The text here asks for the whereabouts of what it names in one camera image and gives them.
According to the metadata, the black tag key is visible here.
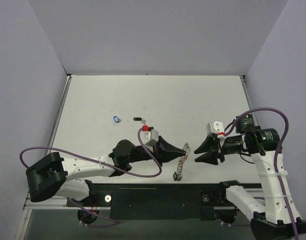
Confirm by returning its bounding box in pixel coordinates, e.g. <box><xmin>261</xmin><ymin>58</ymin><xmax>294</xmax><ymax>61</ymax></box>
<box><xmin>133</xmin><ymin>117</ymin><xmax>147</xmax><ymax>125</ymax></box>

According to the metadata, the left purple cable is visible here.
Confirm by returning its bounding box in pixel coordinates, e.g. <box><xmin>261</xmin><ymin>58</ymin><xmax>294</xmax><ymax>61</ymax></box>
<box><xmin>19</xmin><ymin>128</ymin><xmax>163</xmax><ymax>228</ymax></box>

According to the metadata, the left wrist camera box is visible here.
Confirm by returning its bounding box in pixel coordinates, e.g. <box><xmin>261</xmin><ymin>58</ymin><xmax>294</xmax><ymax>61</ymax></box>
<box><xmin>142</xmin><ymin>125</ymin><xmax>159</xmax><ymax>147</ymax></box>

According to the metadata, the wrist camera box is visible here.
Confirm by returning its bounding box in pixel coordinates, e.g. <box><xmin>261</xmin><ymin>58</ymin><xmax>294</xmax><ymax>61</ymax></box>
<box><xmin>142</xmin><ymin>125</ymin><xmax>159</xmax><ymax>147</ymax></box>
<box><xmin>206</xmin><ymin>121</ymin><xmax>226</xmax><ymax>141</ymax></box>

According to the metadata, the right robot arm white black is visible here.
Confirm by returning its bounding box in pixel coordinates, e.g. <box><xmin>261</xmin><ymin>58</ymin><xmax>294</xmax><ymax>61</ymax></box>
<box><xmin>194</xmin><ymin>113</ymin><xmax>306</xmax><ymax>240</ymax></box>

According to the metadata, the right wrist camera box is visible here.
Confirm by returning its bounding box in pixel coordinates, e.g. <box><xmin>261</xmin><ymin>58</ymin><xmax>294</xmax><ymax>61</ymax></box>
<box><xmin>206</xmin><ymin>121</ymin><xmax>226</xmax><ymax>141</ymax></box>

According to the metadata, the black tag on keyring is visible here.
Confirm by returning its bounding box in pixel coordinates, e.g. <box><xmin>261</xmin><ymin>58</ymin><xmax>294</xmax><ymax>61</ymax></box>
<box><xmin>172</xmin><ymin>172</ymin><xmax>181</xmax><ymax>181</ymax></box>

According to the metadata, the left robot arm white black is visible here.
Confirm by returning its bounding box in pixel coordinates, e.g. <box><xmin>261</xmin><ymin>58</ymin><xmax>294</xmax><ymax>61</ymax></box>
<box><xmin>26</xmin><ymin>136</ymin><xmax>186</xmax><ymax>206</ymax></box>

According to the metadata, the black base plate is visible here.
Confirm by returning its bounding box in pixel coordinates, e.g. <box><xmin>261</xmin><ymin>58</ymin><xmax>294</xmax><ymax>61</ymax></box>
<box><xmin>80</xmin><ymin>183</ymin><xmax>239</xmax><ymax>224</ymax></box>

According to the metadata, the metal keyring disc with rings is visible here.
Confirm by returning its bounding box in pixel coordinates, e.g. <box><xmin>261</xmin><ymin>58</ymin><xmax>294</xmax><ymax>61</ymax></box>
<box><xmin>175</xmin><ymin>142</ymin><xmax>191</xmax><ymax>181</ymax></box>

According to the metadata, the blue tag key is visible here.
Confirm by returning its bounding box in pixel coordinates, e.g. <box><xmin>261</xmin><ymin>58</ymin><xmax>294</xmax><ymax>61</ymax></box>
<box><xmin>113</xmin><ymin>115</ymin><xmax>121</xmax><ymax>125</ymax></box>

